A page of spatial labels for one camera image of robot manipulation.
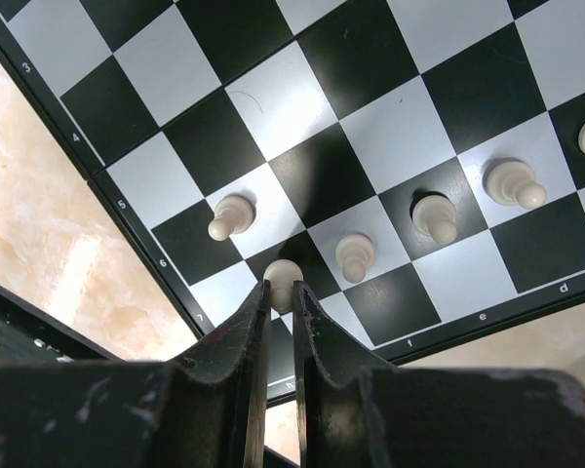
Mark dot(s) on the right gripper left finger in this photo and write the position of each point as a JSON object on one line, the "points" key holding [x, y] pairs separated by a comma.
{"points": [[203, 408]]}

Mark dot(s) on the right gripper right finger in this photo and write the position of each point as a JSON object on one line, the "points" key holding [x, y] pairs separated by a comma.
{"points": [[355, 409]]}

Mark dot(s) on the black white chess board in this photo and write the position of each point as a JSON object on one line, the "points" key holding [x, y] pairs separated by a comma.
{"points": [[332, 118]]}

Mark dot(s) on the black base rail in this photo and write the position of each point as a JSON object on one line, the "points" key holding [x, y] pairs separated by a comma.
{"points": [[29, 334]]}

